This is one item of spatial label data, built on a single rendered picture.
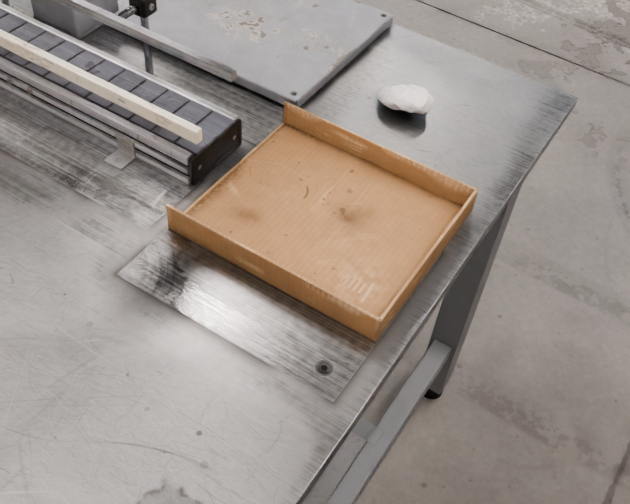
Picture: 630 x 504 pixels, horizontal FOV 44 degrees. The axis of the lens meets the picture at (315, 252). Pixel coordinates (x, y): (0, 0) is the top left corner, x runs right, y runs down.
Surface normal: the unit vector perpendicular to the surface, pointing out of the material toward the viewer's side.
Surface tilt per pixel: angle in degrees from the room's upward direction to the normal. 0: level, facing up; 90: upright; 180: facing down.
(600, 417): 0
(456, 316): 90
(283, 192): 0
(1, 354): 0
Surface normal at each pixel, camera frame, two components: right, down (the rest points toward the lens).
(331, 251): 0.07, -0.66
